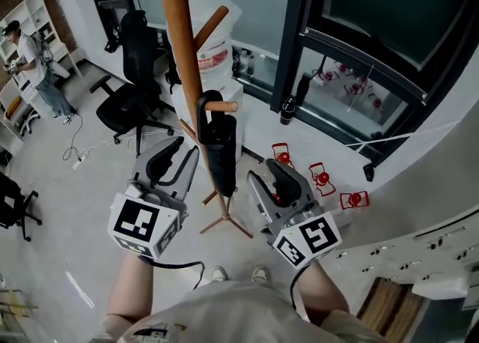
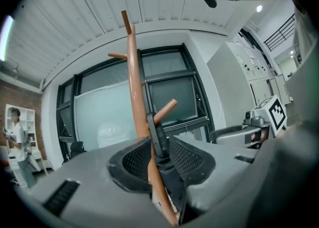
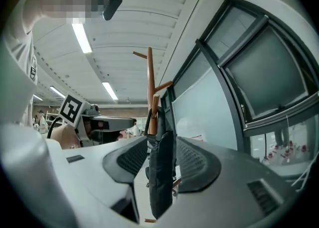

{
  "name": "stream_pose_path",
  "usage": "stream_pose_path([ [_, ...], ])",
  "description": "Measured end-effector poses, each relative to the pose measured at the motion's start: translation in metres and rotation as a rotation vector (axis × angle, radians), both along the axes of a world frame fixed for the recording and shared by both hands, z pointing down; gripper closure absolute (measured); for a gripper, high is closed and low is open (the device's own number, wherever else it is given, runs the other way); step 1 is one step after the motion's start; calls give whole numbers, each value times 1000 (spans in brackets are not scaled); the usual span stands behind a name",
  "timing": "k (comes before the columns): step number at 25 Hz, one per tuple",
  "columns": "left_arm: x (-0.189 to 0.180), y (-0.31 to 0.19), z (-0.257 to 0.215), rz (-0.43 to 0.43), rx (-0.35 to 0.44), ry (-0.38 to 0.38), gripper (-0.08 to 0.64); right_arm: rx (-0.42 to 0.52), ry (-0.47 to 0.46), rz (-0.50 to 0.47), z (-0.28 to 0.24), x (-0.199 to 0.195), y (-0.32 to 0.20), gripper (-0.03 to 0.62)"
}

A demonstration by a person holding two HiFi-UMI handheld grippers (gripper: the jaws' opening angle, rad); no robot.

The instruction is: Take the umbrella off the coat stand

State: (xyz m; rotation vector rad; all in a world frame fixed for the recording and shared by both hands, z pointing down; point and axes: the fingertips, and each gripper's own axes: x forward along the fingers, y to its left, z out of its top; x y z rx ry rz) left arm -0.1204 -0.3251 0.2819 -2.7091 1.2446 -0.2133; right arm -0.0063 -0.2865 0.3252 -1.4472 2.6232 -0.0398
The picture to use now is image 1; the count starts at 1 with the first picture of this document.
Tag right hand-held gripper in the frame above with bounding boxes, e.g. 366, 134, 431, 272
247, 159, 344, 270

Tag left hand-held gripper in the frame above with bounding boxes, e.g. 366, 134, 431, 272
107, 136, 201, 261

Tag black umbrella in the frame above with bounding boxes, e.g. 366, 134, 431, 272
195, 88, 240, 198

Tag wooden coat rack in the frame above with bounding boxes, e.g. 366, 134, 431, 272
130, 0, 256, 240

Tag person's right forearm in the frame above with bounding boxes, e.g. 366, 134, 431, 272
294, 260, 352, 327

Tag person's left forearm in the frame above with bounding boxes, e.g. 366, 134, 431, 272
104, 252, 155, 332

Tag black office chair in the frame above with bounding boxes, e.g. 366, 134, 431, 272
88, 9, 177, 158
0, 171, 43, 243

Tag person's right shoe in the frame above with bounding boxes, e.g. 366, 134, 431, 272
251, 265, 272, 284

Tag person's shoe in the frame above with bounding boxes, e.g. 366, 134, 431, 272
251, 265, 272, 284
210, 265, 230, 283

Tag black bottle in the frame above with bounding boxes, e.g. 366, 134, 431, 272
279, 94, 298, 127

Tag white power strip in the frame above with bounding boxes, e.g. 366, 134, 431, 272
71, 149, 90, 172

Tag person's left shoe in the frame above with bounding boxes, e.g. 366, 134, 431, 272
210, 265, 230, 283

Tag white plastic sack red label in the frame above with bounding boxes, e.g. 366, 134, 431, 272
165, 0, 245, 92

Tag person's light shirt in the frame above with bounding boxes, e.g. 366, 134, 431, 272
89, 279, 387, 343

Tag black stand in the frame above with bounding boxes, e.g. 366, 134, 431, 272
97, 0, 126, 55

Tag wooden slatted crate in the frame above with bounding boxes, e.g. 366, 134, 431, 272
356, 276, 430, 343

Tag white cubby shelf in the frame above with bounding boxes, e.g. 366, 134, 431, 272
0, 0, 85, 85

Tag white floor cable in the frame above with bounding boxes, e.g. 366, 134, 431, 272
48, 129, 159, 186

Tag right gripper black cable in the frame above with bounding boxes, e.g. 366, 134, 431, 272
289, 265, 312, 313

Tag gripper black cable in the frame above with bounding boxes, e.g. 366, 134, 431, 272
138, 255, 207, 291
289, 265, 312, 313

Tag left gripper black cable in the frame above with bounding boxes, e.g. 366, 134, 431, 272
138, 255, 207, 291

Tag black floor cable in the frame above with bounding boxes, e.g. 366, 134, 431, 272
61, 112, 86, 163

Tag white cord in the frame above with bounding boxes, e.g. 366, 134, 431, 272
344, 120, 460, 148

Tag black window frame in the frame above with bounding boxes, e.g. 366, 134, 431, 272
83, 0, 479, 182

